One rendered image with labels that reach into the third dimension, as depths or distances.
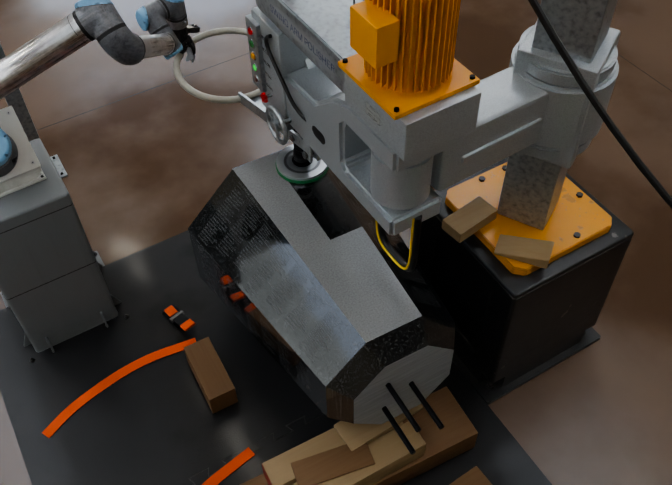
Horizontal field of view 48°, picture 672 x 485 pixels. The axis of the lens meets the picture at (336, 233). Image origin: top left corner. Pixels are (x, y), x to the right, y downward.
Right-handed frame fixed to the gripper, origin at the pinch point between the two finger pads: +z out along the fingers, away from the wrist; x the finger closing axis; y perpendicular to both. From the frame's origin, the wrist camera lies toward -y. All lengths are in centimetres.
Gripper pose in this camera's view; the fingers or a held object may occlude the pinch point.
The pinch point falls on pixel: (188, 57)
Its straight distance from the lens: 367.8
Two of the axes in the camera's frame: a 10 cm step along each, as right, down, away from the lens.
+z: 0.0, 5.9, 8.1
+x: 8.8, 3.9, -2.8
